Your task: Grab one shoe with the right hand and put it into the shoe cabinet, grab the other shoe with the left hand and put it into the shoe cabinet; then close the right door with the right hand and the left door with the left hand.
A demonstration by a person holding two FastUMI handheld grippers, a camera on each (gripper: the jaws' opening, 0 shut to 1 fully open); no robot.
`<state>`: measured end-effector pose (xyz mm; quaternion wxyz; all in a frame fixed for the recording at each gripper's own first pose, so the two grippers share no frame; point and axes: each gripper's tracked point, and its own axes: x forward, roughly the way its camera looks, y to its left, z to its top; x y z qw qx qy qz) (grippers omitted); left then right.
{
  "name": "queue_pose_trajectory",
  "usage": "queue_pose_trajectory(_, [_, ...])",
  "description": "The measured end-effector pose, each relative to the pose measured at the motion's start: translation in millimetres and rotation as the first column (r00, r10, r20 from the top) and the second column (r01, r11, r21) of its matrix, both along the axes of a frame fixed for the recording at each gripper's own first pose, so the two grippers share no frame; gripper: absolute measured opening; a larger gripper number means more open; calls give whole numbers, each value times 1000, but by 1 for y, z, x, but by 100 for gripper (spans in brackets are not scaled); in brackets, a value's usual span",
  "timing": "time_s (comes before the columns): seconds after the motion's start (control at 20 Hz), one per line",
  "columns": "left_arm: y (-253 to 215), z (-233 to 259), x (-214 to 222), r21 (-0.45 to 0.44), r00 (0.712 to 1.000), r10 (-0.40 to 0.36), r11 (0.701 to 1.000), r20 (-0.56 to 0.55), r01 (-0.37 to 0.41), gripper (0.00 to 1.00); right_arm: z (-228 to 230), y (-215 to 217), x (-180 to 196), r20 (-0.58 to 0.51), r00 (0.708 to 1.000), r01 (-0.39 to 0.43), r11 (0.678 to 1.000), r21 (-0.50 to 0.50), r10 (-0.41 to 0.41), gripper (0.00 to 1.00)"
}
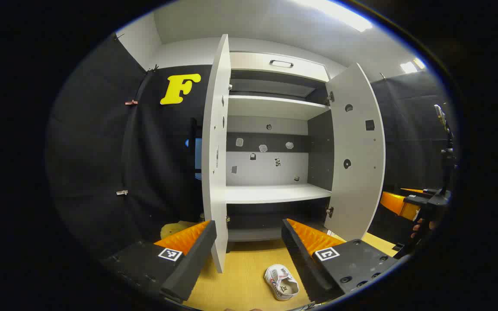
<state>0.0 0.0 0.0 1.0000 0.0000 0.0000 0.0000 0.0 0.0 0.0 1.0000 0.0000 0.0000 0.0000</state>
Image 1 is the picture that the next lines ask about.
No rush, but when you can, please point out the white canvas shoe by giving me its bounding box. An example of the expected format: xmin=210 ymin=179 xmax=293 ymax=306
xmin=265 ymin=264 xmax=300 ymax=301

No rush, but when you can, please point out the ceiling light panel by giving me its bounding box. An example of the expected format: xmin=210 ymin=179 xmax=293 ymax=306
xmin=400 ymin=57 xmax=426 ymax=74
xmin=292 ymin=0 xmax=373 ymax=32

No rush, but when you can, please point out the black tripod stand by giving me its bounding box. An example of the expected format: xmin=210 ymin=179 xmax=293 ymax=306
xmin=434 ymin=105 xmax=457 ymax=193

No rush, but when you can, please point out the grey white shoe cabinet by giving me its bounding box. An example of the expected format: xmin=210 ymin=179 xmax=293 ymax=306
xmin=225 ymin=51 xmax=336 ymax=242

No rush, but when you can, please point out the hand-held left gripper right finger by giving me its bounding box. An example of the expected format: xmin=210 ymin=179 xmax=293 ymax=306
xmin=281 ymin=218 xmax=399 ymax=304

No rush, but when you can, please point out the white shoe cabinet door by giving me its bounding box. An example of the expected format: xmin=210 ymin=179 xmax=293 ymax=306
xmin=325 ymin=63 xmax=386 ymax=241
xmin=201 ymin=34 xmax=232 ymax=274

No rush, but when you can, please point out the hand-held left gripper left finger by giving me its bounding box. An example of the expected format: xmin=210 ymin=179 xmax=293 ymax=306
xmin=102 ymin=219 xmax=217 ymax=304

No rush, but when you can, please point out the yellow green toy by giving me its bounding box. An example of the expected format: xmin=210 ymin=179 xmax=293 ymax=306
xmin=162 ymin=221 xmax=198 ymax=239

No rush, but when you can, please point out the blue lit screen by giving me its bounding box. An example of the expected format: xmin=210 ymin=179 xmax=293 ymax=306
xmin=185 ymin=138 xmax=203 ymax=180

